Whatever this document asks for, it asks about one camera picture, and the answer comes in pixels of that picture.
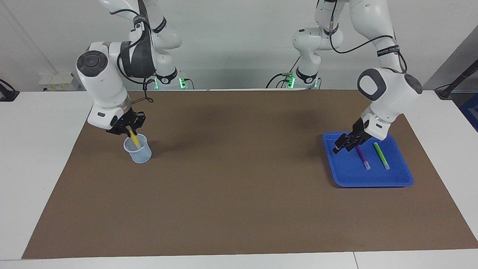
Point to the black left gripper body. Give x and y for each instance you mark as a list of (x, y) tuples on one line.
[(358, 132)]

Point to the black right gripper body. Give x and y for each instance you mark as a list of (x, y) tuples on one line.
[(130, 119)]

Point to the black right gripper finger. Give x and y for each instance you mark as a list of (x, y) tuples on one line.
[(137, 132), (130, 132)]

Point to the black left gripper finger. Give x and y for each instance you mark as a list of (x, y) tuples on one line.
[(351, 146), (338, 147)]

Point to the yellow pen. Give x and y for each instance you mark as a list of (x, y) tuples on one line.
[(135, 141)]

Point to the purple pen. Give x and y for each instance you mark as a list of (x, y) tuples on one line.
[(364, 158)]

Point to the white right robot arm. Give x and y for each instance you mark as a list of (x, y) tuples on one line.
[(101, 82)]

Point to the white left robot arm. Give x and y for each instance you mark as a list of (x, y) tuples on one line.
[(388, 93)]

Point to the pale blue mesh cup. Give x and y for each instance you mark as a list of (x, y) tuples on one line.
[(142, 155)]

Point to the green pen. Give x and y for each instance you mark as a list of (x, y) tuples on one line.
[(381, 155)]

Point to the blue plastic tray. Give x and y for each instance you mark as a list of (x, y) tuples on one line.
[(369, 178)]

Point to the brown table mat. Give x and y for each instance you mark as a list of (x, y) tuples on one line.
[(239, 194)]

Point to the black stand pole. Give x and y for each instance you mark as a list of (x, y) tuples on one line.
[(457, 80)]

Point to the blue crate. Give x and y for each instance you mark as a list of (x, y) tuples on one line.
[(471, 112)]

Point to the white wall socket box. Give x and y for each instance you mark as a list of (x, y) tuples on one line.
[(58, 80)]

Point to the black clamp mount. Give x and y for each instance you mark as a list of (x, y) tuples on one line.
[(7, 95)]

